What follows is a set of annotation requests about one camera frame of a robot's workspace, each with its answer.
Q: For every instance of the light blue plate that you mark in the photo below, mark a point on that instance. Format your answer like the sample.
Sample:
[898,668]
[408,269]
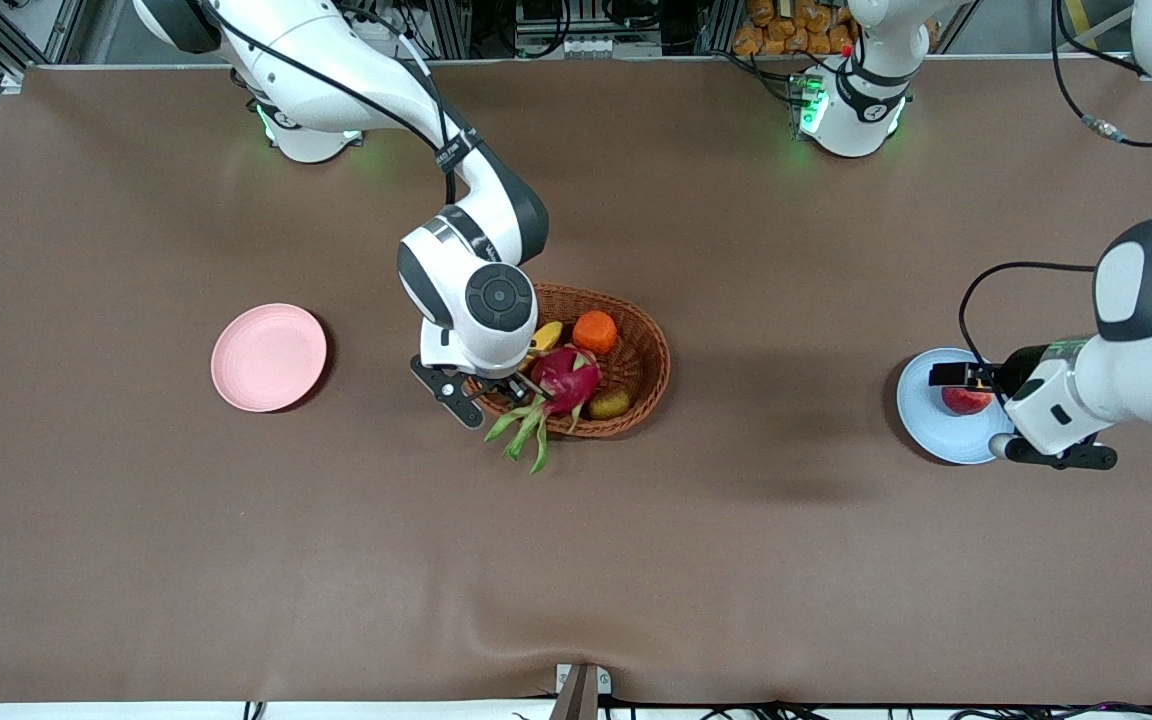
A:
[926,420]

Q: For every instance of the white power strip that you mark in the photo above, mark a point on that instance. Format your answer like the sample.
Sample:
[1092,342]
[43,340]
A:
[576,47]

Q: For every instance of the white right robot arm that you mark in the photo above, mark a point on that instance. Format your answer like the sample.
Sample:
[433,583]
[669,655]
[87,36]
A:
[336,80]

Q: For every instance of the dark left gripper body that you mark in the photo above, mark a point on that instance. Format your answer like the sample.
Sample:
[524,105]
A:
[1018,367]

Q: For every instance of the bag of orange items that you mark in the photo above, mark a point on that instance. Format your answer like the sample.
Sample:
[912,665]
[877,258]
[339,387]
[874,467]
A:
[791,25]

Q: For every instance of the metal table clamp bracket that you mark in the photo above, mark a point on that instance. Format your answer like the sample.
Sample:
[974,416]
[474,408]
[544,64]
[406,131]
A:
[581,690]

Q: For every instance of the green lit circuit board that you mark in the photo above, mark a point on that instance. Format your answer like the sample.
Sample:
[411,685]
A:
[806,105]

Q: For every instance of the brown wicker basket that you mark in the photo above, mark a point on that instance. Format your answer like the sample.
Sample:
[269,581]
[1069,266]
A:
[641,350]

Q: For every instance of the red yellow apple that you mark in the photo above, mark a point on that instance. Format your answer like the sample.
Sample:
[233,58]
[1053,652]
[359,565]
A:
[966,401]

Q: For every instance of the brown table cloth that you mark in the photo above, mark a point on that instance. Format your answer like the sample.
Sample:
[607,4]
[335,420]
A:
[576,560]

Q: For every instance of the yellow green mango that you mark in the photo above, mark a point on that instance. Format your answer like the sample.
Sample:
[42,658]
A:
[609,403]

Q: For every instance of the orange fruit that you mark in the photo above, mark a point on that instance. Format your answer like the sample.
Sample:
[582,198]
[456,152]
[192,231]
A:
[595,332]

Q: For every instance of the pink dragon fruit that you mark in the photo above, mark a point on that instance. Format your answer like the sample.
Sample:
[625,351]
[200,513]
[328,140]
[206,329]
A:
[566,378]

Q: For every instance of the yellow banana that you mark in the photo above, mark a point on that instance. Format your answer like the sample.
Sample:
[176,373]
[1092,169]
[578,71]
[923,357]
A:
[548,334]

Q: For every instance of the pink plate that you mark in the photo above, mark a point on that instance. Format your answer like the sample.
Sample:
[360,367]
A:
[269,357]

